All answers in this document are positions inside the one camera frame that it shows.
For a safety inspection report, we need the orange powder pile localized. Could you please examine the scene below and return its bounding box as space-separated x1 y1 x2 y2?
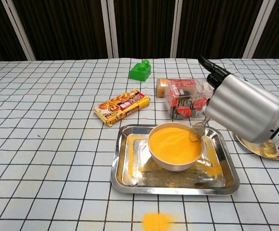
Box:
141 212 178 231

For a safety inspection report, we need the white bowl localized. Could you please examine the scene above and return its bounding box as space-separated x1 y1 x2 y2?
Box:
147 122 204 172

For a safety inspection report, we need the green toy building brick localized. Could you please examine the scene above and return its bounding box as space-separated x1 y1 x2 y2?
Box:
129 59 152 82

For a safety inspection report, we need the yellow-orange powder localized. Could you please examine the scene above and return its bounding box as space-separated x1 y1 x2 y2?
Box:
149 127 202 165

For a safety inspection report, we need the clear box with red sachets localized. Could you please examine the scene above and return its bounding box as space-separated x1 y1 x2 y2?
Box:
164 78 214 120

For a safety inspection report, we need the round steel plate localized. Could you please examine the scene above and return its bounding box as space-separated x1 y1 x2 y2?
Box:
234 133 279 160

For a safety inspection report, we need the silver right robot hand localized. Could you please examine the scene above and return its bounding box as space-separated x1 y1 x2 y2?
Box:
198 55 279 144

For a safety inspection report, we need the clear plastic spoon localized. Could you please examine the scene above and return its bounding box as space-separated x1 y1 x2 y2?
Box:
188 117 211 142

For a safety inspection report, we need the yellow snack packet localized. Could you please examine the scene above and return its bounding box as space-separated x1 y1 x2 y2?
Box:
93 88 151 128

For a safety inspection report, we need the rectangular steel tray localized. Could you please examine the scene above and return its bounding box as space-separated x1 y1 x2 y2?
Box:
110 124 240 196

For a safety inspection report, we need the brown drink bottle red label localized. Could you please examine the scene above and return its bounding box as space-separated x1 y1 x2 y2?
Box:
156 78 209 98

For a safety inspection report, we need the white black checked tablecloth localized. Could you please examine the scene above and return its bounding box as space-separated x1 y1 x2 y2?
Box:
0 57 279 231

